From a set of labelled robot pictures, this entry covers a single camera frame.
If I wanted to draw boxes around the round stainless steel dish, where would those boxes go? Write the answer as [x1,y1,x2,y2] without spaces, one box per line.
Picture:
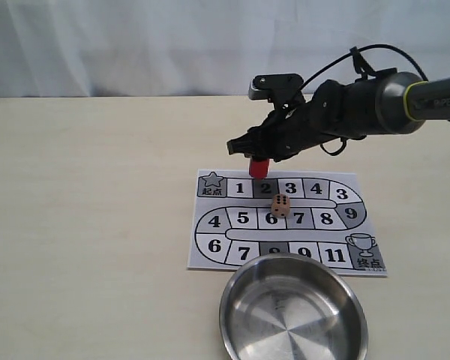
[218,253,369,359]

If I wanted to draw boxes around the wooden die black pips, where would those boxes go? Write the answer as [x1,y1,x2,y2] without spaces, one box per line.
[270,193,290,218]

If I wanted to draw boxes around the red cylinder game piece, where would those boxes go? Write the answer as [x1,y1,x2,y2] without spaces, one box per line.
[248,159,269,179]

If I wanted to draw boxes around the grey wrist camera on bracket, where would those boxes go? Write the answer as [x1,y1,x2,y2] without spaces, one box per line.
[247,73,305,109]

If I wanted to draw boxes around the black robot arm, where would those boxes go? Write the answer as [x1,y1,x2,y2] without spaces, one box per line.
[226,72,450,162]

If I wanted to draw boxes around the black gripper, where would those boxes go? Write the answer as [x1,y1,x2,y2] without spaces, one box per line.
[226,106,325,162]

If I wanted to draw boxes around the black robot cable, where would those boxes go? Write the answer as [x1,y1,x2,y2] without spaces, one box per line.
[284,44,450,157]

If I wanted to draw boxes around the white fabric backdrop curtain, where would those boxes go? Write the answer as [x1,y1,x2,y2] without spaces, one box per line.
[0,1,450,98]

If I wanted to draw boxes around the printed paper game board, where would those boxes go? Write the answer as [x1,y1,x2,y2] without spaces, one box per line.
[187,169,388,278]

